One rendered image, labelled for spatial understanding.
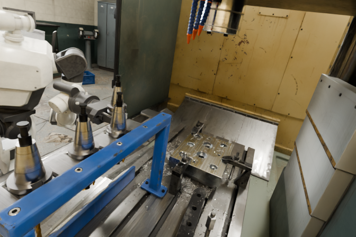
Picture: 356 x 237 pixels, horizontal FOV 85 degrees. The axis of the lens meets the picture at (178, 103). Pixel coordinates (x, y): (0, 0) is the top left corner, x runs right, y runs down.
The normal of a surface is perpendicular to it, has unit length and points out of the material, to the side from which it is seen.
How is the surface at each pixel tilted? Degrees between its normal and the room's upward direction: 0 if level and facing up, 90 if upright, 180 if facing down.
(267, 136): 24
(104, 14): 90
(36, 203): 0
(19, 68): 105
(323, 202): 90
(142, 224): 0
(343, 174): 90
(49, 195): 0
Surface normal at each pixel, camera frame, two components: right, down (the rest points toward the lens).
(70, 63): 0.46, 0.40
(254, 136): -0.04, -0.73
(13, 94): 0.44, 0.61
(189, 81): -0.42, 0.26
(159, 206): 0.15, -0.92
